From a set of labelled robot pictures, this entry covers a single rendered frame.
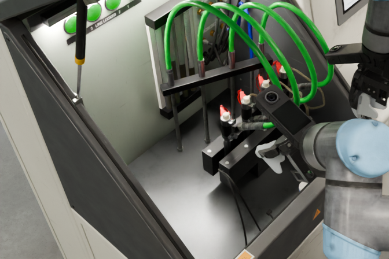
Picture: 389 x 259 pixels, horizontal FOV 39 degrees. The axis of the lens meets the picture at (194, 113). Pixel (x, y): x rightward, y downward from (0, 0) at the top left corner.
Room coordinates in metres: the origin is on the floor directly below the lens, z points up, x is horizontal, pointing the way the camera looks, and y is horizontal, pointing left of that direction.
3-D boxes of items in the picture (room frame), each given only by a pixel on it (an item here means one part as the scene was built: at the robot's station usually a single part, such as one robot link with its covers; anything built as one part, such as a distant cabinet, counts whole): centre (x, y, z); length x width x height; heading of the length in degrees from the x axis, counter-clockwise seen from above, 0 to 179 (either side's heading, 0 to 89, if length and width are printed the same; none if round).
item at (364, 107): (0.81, -0.37, 1.25); 0.06 x 0.03 x 0.09; 42
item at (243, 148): (1.06, -0.17, 0.91); 0.34 x 0.10 x 0.15; 132
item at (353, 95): (0.82, -0.35, 1.29); 0.05 x 0.02 x 0.09; 132
